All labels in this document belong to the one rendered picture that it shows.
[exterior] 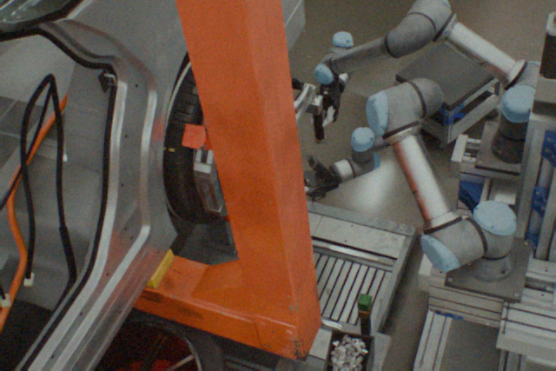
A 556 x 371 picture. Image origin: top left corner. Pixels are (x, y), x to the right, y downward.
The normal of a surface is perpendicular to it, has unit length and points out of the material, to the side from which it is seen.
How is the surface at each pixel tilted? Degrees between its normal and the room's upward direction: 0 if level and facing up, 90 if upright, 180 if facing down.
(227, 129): 90
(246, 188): 90
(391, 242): 0
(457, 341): 0
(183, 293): 0
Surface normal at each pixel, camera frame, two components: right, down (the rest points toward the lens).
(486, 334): -0.11, -0.69
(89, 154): -0.40, 0.34
